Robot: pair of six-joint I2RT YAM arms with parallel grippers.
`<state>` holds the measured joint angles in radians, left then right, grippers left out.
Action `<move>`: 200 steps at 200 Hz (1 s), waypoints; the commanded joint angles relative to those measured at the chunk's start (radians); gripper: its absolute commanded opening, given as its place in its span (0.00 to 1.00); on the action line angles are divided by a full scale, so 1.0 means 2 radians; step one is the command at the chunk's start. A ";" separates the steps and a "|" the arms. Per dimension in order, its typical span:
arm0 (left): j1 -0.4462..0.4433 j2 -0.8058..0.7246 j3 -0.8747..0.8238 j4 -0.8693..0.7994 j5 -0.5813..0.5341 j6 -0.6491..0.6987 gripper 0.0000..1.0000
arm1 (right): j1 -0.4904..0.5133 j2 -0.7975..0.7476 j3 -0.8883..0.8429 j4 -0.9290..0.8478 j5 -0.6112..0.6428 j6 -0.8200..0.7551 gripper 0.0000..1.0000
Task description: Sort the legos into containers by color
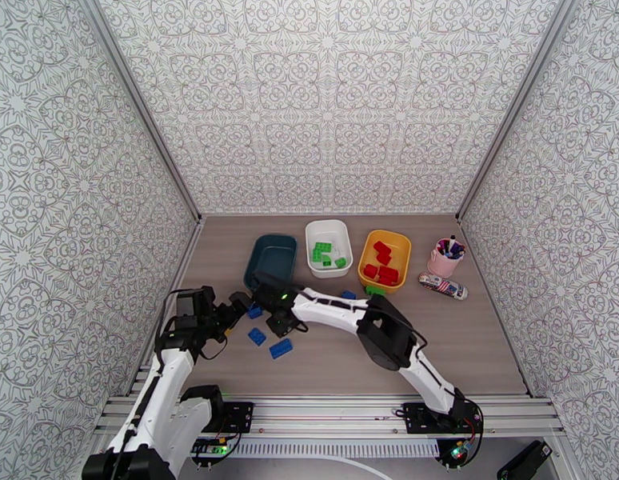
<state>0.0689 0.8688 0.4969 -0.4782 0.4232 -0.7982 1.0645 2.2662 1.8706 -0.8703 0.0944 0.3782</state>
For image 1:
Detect white plastic bin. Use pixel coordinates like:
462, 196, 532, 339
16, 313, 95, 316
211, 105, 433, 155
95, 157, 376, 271
305, 219, 353, 280

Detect aluminium mounting rail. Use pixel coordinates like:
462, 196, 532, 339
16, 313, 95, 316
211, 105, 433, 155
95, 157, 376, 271
93, 393, 565, 441

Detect aluminium frame post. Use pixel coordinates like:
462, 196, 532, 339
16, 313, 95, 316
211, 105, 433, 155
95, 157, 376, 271
454, 0, 585, 222
74, 0, 203, 222

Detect yellow plastic bin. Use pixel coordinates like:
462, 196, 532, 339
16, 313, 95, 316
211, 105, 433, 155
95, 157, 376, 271
357, 229, 413, 294

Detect white slotted cable duct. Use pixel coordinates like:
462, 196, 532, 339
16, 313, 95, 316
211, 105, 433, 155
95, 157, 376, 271
189, 439, 441, 458

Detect red black power wires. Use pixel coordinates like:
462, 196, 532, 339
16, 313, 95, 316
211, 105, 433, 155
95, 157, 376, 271
191, 430, 241, 467
434, 410, 497, 470

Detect grey table side rail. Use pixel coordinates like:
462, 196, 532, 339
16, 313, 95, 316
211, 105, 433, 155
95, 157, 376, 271
137, 215, 206, 374
457, 215, 536, 397

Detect flag print tube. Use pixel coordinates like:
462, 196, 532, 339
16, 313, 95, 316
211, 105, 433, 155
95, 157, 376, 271
418, 273, 469, 301

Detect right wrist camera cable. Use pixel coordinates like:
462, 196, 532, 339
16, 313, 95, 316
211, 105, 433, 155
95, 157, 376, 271
254, 272, 483, 425

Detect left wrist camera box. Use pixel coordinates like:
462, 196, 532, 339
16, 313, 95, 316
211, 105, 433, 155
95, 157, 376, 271
175, 288, 206, 320

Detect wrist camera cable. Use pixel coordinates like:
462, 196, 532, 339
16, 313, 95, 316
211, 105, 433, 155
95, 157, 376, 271
109, 287, 228, 480
254, 272, 483, 425

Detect white hose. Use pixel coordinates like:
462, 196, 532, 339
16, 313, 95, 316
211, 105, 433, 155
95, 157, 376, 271
269, 455, 393, 480

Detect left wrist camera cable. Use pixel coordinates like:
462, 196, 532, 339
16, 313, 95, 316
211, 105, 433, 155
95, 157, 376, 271
109, 287, 228, 480

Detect pink pen cup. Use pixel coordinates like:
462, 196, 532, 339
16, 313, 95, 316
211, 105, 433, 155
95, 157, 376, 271
427, 235, 466, 278

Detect dark teal plastic bin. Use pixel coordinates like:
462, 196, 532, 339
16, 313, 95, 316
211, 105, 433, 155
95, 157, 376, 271
243, 234, 298, 293

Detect black box device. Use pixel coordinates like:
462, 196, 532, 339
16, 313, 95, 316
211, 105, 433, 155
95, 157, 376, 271
497, 439, 554, 480

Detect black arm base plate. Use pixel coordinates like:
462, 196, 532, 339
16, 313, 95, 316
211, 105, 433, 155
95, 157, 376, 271
403, 401, 485, 436
209, 401, 256, 434

